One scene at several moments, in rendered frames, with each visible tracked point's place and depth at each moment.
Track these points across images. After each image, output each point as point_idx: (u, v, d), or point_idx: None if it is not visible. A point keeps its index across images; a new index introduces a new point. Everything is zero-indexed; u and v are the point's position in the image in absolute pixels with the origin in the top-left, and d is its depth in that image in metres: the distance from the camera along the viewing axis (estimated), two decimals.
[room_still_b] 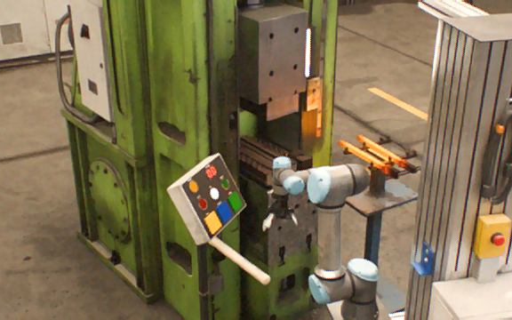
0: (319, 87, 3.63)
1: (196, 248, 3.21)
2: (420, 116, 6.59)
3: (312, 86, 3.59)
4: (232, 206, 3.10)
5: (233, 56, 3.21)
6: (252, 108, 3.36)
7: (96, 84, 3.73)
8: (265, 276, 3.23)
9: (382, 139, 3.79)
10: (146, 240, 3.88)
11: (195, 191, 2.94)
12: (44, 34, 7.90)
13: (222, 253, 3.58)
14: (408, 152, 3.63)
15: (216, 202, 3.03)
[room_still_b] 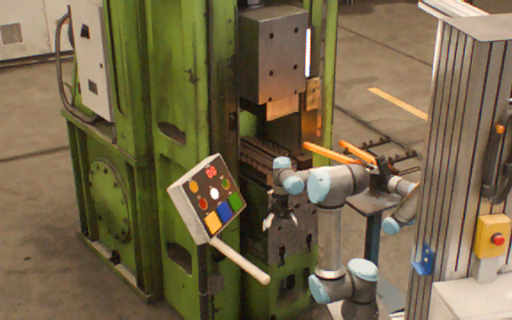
0: (319, 87, 3.63)
1: (196, 248, 3.21)
2: (420, 116, 6.59)
3: (312, 86, 3.59)
4: (232, 206, 3.10)
5: (233, 56, 3.21)
6: (252, 108, 3.36)
7: (96, 84, 3.73)
8: (265, 276, 3.23)
9: (382, 139, 3.79)
10: (146, 240, 3.88)
11: (195, 191, 2.94)
12: (44, 34, 7.90)
13: (222, 253, 3.58)
14: (408, 152, 3.63)
15: (216, 202, 3.03)
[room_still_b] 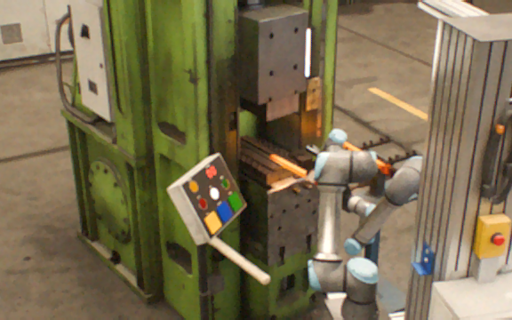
0: (319, 87, 3.63)
1: (196, 248, 3.21)
2: (420, 116, 6.59)
3: (312, 86, 3.59)
4: (232, 206, 3.10)
5: (233, 56, 3.21)
6: (252, 108, 3.36)
7: (96, 84, 3.73)
8: (265, 276, 3.23)
9: (382, 139, 3.79)
10: (146, 240, 3.88)
11: (195, 191, 2.94)
12: (44, 34, 7.90)
13: (222, 253, 3.58)
14: (408, 152, 3.63)
15: (216, 202, 3.03)
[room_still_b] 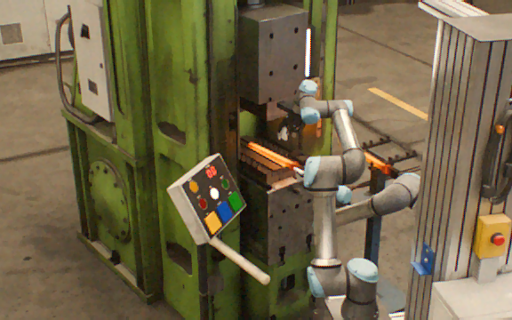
0: (319, 87, 3.63)
1: (196, 248, 3.21)
2: (420, 116, 6.59)
3: None
4: (232, 206, 3.10)
5: (233, 56, 3.21)
6: (252, 108, 3.36)
7: (96, 84, 3.73)
8: (265, 276, 3.23)
9: (382, 139, 3.79)
10: (146, 240, 3.88)
11: (195, 191, 2.94)
12: (44, 34, 7.90)
13: (222, 253, 3.58)
14: (408, 152, 3.63)
15: (216, 202, 3.03)
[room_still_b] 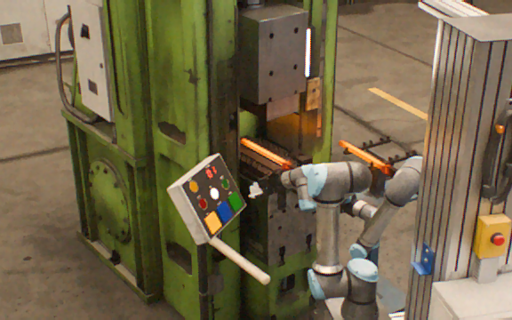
0: (319, 87, 3.63)
1: (196, 248, 3.21)
2: (420, 116, 6.59)
3: (312, 86, 3.59)
4: (232, 206, 3.10)
5: (233, 56, 3.21)
6: (252, 108, 3.36)
7: (96, 84, 3.73)
8: (265, 276, 3.23)
9: (382, 139, 3.79)
10: (146, 240, 3.88)
11: (195, 191, 2.94)
12: (44, 34, 7.90)
13: (222, 253, 3.58)
14: (408, 152, 3.63)
15: (216, 202, 3.03)
